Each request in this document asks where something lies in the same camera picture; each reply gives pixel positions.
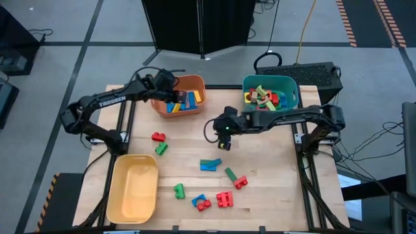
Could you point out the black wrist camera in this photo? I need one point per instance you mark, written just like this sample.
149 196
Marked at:
230 112
165 79

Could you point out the long blue wooden bar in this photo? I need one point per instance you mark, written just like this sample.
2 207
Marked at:
192 100

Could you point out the teal plastic bin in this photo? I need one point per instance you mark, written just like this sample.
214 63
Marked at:
286 85

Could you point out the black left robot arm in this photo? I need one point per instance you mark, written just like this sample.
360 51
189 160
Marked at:
110 99

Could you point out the red wooden block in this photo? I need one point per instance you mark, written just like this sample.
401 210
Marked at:
275 99
261 108

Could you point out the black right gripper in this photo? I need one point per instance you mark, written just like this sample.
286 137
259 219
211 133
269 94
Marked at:
235 126

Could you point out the black mat with orange stripes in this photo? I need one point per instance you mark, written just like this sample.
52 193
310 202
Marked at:
364 19
65 201

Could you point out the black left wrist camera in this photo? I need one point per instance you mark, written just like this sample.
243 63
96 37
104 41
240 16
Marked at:
165 79

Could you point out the black aluminium table frame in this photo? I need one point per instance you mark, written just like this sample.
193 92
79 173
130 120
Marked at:
307 182

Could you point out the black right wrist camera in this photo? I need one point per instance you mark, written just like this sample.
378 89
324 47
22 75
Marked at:
230 112

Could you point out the black computer case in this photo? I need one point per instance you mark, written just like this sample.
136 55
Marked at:
308 73

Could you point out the black folding partition screen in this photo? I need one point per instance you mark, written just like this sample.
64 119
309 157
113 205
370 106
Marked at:
198 26

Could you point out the short blue block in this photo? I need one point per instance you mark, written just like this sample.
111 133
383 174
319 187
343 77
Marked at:
169 107

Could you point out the red two-stud plastic brick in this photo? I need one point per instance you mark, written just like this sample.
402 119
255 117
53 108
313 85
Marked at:
158 136
241 183
229 199
204 205
220 199

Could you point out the pale yellow wooden block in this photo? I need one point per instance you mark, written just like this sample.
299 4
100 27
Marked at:
270 106

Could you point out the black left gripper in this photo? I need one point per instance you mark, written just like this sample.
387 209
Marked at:
165 95

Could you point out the green plastic brick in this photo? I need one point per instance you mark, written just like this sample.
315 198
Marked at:
179 191
230 174
161 149

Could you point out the olive green wooden block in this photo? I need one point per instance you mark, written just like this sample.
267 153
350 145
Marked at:
261 90

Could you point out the teal wooden block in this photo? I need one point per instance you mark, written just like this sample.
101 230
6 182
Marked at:
208 161

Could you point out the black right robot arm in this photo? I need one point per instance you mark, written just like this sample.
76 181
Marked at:
292 118

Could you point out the white paper sheet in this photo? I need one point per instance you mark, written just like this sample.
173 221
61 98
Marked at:
351 195

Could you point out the yellow plastic bin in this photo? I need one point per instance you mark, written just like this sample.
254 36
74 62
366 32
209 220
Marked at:
136 191

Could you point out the blue wooden arch block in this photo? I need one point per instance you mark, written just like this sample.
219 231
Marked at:
196 199

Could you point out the orange plastic bin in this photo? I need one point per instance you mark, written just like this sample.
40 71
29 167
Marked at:
195 81

